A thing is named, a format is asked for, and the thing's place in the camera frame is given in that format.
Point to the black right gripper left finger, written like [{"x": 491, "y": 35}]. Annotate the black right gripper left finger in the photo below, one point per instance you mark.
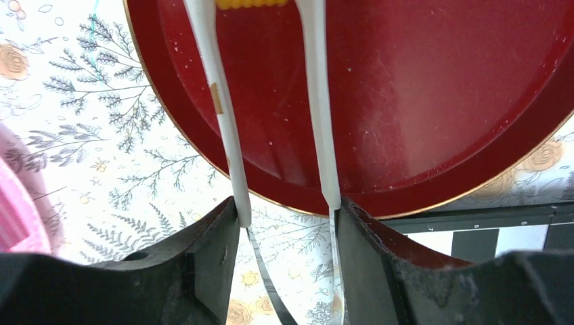
[{"x": 185, "y": 278}]

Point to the black white checkerboard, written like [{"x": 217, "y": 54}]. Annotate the black white checkerboard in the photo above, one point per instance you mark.
[{"x": 482, "y": 234}]

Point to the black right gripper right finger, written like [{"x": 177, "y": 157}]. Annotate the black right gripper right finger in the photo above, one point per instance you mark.
[{"x": 388, "y": 278}]

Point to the dark red round tray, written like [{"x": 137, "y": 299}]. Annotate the dark red round tray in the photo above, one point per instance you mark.
[{"x": 430, "y": 100}]

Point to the yellow square biscuit toy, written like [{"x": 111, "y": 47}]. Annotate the yellow square biscuit toy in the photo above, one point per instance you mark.
[{"x": 237, "y": 4}]

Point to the floral patterned tablecloth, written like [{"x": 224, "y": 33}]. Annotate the floral patterned tablecloth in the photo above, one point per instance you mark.
[{"x": 84, "y": 129}]

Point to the pink three-tier cake stand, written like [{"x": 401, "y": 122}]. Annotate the pink three-tier cake stand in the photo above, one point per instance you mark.
[{"x": 22, "y": 228}]

